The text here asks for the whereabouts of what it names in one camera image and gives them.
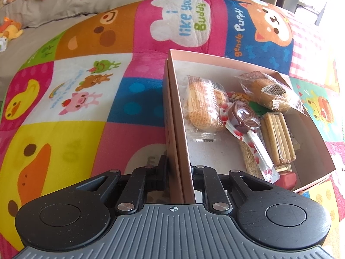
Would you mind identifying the pink cardboard box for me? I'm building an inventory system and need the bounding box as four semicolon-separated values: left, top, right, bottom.
162;49;337;204

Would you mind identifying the red wrapped candy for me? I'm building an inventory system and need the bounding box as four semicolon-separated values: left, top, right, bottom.
275;167;297;191

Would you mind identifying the clear bun packet white label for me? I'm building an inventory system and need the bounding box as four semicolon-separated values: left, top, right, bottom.
235;71;309;116

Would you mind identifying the biscuit sticks packet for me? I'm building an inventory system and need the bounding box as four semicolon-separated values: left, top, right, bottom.
260;112;297;168

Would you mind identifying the orange striped snack packet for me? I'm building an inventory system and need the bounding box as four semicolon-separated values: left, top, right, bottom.
228;92;251;103

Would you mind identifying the clear waffle cookie packet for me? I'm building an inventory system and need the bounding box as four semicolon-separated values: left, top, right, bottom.
185;75;229;142

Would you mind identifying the colourful cartoon printed mat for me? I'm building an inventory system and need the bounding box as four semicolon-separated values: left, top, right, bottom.
0;0;345;251

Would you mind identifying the orange plush toy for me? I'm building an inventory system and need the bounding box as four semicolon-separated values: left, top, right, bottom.
0;16;23;41

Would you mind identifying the puffed grain bar packet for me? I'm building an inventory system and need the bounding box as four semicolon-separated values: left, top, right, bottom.
240;140;266;180

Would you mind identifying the green snack packet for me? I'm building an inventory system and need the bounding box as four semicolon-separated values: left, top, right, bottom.
248;101;267;116

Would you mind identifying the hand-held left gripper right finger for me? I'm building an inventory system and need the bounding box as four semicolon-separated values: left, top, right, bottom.
190;164;281;211

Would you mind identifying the chocolate swirl roll packet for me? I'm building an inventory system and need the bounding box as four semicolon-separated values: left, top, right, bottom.
219;102;278;184

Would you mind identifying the beige sofa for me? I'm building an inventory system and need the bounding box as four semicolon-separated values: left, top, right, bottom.
0;0;213;68

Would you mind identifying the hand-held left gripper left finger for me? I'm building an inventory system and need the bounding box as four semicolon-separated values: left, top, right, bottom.
63;155;170;213

